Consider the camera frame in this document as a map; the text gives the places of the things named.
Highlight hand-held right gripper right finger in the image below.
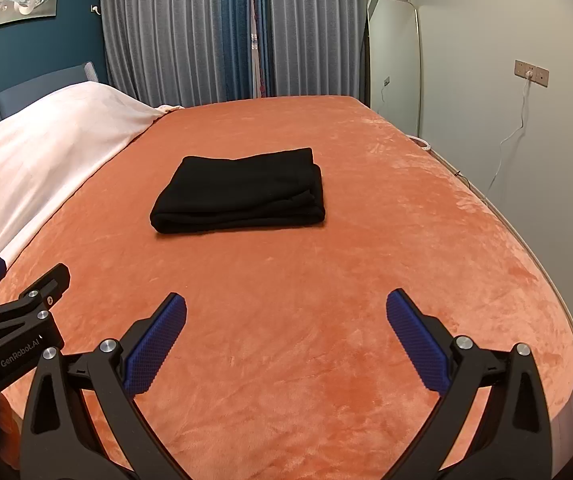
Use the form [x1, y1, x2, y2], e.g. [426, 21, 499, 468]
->
[385, 287, 553, 480]

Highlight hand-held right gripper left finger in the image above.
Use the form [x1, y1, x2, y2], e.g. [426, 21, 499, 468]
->
[18, 291, 188, 480]

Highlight black pants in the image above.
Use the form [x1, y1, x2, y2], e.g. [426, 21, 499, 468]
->
[149, 147, 327, 235]

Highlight white quilt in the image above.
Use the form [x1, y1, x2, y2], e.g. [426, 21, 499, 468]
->
[0, 81, 184, 273]

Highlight orange plush blanket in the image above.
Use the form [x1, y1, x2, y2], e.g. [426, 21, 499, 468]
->
[0, 94, 573, 480]

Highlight blue headboard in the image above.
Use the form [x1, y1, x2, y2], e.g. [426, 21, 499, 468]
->
[0, 62, 100, 133]

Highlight grey curtain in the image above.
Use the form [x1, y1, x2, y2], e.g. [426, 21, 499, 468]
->
[269, 0, 410, 101]
[99, 0, 253, 108]

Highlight standing mirror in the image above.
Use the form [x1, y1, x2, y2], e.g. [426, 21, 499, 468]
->
[364, 0, 422, 138]

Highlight white cable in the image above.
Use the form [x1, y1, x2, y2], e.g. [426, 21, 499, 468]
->
[487, 74, 535, 193]

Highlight wall socket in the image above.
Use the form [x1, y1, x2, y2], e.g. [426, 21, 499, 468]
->
[514, 60, 551, 86]

